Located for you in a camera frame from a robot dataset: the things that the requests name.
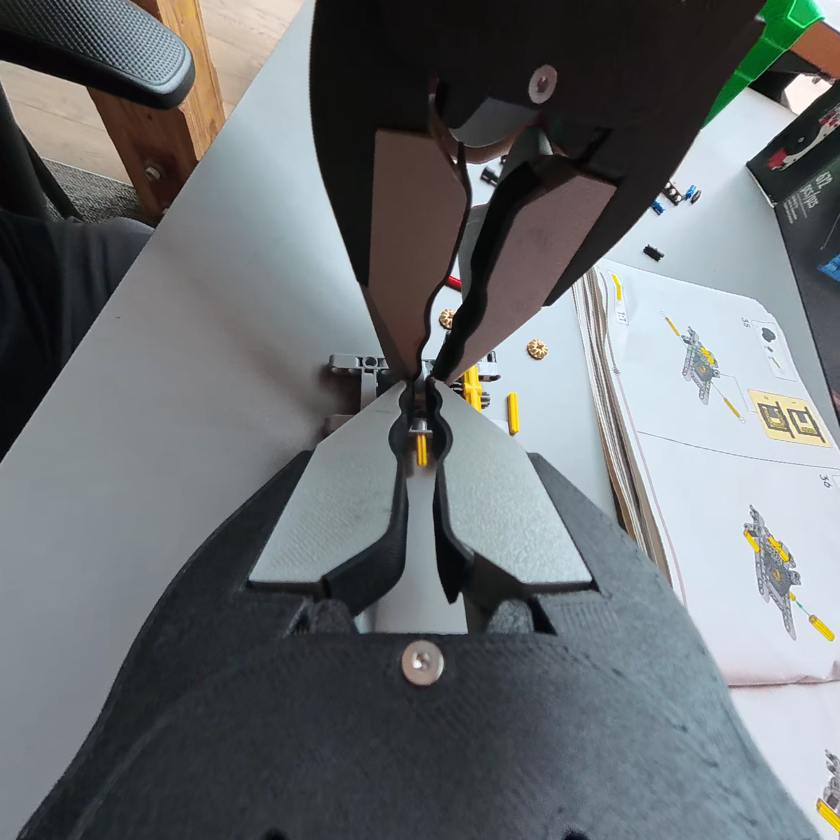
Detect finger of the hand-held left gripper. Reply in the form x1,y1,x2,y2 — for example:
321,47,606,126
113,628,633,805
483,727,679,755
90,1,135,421
361,128,473,382
428,154,619,385

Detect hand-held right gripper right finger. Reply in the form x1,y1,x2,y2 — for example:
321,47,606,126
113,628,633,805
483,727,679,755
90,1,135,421
427,382,595,619

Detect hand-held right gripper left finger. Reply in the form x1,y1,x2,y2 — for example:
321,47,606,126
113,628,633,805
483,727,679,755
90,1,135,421
248,382,416,616

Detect grey lego frame assembly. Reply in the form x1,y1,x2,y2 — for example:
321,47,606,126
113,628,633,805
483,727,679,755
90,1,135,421
323,351,503,434

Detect pile of loose lego pieces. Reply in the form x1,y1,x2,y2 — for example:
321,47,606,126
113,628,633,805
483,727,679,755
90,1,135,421
650,178,703,216

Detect lego instruction booklet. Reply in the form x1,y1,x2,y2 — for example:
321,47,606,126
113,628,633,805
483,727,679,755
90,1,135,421
572,259,840,840

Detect black lego set box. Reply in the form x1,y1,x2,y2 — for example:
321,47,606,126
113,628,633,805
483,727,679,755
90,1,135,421
746,79,840,427

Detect green plastic bin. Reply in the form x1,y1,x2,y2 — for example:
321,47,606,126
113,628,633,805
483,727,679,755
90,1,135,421
705,0,824,126

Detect black chair armrest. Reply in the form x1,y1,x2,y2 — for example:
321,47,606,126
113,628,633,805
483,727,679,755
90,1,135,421
0,0,196,111

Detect person's dark clothing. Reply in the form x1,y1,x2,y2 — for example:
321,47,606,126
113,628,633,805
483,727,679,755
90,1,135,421
0,85,155,460

